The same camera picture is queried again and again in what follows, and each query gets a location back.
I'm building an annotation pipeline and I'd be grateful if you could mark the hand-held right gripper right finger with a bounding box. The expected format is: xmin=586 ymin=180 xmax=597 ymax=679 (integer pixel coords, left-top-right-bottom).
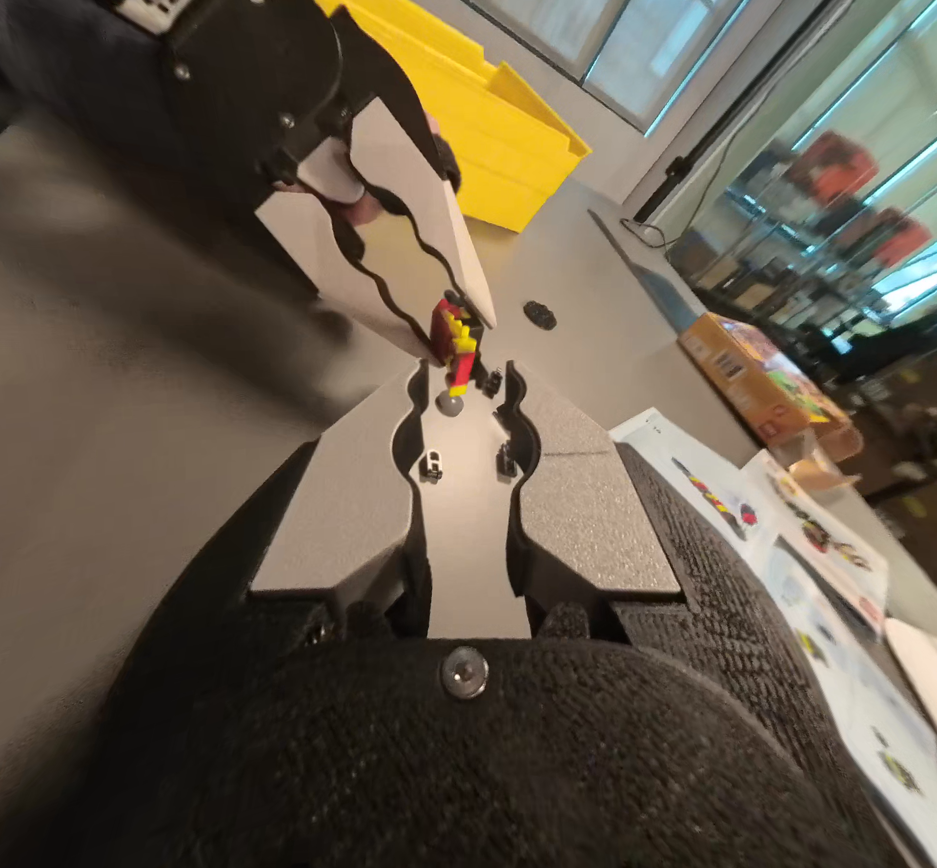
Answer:
xmin=501 ymin=360 xmax=683 ymax=638

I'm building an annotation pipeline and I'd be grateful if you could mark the wooden desk lamp white base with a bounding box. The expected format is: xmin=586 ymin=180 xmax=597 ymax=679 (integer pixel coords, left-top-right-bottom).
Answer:
xmin=884 ymin=618 xmax=937 ymax=730

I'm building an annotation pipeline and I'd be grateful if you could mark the person's left hand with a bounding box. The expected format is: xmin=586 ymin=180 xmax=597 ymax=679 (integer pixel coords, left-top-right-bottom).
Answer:
xmin=318 ymin=183 xmax=385 ymax=228

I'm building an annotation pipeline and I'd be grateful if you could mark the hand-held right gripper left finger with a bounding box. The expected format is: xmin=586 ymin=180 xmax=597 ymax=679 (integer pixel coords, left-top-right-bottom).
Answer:
xmin=249 ymin=359 xmax=433 ymax=638

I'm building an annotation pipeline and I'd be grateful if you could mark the orange cardboard lego box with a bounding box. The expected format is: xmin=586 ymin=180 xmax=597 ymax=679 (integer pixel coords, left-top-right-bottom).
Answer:
xmin=679 ymin=311 xmax=865 ymax=466

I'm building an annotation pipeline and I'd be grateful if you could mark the metal wire shelving rack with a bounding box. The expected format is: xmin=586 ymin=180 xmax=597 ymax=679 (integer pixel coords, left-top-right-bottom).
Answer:
xmin=673 ymin=128 xmax=937 ymax=371

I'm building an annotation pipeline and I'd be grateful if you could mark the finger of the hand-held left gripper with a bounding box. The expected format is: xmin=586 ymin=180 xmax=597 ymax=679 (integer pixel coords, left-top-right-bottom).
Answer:
xmin=253 ymin=180 xmax=442 ymax=364
xmin=348 ymin=96 xmax=499 ymax=332

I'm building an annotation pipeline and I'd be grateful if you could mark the closed instruction booklet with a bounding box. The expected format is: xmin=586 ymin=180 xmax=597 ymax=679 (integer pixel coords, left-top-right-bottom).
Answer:
xmin=739 ymin=449 xmax=890 ymax=638

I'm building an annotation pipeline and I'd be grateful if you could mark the yellow plastic bin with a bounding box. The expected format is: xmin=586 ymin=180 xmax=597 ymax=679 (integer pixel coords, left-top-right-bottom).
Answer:
xmin=227 ymin=0 xmax=592 ymax=233

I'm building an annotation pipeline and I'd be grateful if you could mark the orange storage crate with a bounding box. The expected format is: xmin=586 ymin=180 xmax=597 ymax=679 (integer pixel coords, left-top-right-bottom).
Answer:
xmin=787 ymin=130 xmax=879 ymax=206
xmin=853 ymin=209 xmax=932 ymax=269

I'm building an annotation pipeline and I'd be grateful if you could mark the small black yellow lego assembly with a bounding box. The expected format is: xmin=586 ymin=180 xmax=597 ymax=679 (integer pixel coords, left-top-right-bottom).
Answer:
xmin=428 ymin=289 xmax=488 ymax=398

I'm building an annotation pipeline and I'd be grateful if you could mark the open instruction booklet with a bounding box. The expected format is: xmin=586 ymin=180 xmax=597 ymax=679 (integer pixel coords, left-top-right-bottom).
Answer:
xmin=609 ymin=408 xmax=937 ymax=862

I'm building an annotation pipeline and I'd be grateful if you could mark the dark teal desk pad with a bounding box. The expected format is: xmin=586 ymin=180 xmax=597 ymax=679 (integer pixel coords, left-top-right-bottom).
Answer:
xmin=589 ymin=209 xmax=704 ymax=334

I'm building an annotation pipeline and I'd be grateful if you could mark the black cable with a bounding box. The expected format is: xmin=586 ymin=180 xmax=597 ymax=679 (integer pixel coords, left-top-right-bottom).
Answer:
xmin=621 ymin=150 xmax=733 ymax=250

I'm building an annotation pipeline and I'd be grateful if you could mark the black tripod pole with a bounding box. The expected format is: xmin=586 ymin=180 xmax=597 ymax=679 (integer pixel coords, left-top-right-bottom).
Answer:
xmin=633 ymin=0 xmax=909 ymax=221

